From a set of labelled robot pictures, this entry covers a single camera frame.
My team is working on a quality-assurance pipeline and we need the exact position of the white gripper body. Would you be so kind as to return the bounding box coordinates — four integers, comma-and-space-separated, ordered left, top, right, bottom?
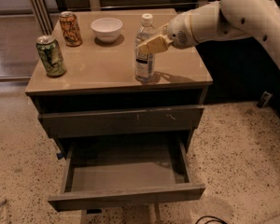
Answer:
167, 11, 198, 49

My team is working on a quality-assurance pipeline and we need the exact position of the clear plastic water bottle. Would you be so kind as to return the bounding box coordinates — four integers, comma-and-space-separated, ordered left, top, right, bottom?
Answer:
134, 13, 156, 82

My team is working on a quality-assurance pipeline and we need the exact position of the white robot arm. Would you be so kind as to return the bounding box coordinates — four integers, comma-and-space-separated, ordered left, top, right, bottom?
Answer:
138, 0, 280, 70

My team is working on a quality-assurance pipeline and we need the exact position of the grey drawer cabinet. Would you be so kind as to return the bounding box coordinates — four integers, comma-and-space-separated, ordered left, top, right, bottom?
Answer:
26, 10, 212, 224

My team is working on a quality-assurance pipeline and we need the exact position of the closed top drawer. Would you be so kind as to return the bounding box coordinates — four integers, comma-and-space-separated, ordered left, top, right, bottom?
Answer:
38, 105, 203, 138

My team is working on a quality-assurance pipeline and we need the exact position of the open middle drawer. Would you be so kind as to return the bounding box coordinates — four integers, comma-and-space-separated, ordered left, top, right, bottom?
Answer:
49, 133, 205, 211

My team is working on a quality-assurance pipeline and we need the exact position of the white ceramic bowl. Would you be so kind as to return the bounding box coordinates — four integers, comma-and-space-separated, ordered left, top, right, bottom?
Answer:
91, 18, 123, 44

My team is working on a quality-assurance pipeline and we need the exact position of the orange soda can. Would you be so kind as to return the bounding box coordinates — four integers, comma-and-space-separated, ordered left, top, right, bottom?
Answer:
59, 11, 83, 47

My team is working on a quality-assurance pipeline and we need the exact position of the small black floor object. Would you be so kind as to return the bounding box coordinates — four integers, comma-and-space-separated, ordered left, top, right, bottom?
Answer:
257, 91, 273, 108

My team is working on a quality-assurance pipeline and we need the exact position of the green soda can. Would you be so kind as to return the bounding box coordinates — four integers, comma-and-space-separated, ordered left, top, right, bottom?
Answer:
36, 35, 67, 77

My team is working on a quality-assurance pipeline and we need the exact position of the black floor cable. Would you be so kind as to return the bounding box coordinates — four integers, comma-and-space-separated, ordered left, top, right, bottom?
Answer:
194, 215, 229, 224

